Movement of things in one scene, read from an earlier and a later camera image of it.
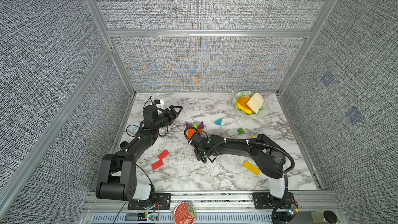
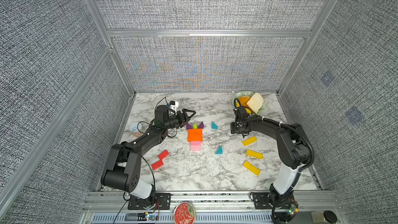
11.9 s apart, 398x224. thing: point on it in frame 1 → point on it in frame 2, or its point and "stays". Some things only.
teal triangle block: [218, 122] → [214, 126]
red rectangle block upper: [163, 154] stays
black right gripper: [198, 157] → [232, 129]
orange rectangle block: [190, 134] stays
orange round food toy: [243, 100] stays
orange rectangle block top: [191, 131] stays
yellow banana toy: [244, 109] stays
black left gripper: [170, 117] → [182, 119]
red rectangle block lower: [157, 164] stays
